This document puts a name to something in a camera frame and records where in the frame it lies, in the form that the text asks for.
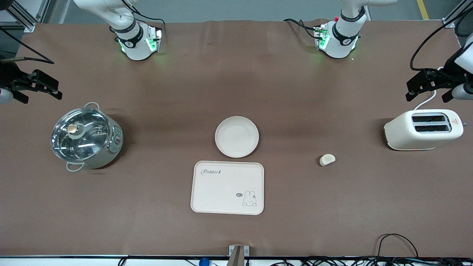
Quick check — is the round cream plate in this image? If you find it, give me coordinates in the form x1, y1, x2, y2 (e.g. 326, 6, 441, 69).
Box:
215, 116, 259, 158

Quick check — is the cream rabbit print tray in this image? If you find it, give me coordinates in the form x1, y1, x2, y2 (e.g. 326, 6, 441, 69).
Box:
190, 161, 265, 215

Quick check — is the cream two-slot toaster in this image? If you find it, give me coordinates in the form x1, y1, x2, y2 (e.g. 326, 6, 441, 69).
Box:
384, 109, 467, 151

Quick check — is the grey-green electric cooking pot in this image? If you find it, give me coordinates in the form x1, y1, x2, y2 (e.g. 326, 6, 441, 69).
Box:
52, 102, 124, 173

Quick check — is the brown table mat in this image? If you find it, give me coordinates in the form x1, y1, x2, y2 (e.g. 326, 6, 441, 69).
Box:
0, 18, 473, 258

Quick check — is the white toaster power cord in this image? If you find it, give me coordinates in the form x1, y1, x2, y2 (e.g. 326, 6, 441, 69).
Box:
413, 66, 445, 111

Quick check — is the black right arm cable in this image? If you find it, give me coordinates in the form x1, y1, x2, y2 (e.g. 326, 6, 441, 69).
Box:
0, 27, 55, 65

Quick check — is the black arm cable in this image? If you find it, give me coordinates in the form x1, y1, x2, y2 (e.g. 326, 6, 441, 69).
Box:
409, 15, 473, 72
0, 27, 55, 65

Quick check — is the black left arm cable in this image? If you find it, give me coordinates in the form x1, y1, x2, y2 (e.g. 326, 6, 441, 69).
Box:
409, 15, 473, 72

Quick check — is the aluminium frame profile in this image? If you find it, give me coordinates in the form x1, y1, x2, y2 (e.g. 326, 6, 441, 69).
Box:
443, 0, 473, 28
0, 0, 50, 33

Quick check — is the black right base cable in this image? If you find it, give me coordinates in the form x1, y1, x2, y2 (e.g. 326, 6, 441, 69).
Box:
121, 0, 166, 39

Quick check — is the black base cable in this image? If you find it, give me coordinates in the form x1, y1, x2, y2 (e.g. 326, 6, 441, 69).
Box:
283, 18, 323, 40
121, 0, 166, 39

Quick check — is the black left base cable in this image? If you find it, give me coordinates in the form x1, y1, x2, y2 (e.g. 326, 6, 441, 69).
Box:
283, 18, 323, 40

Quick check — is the looping black floor cable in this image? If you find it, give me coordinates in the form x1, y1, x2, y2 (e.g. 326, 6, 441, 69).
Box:
376, 233, 420, 260

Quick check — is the black cable bundle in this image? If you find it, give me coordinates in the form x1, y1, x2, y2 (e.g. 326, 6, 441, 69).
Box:
270, 256, 473, 266

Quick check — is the metal table edge bracket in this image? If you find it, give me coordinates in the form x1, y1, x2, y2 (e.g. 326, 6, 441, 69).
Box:
228, 245, 249, 266

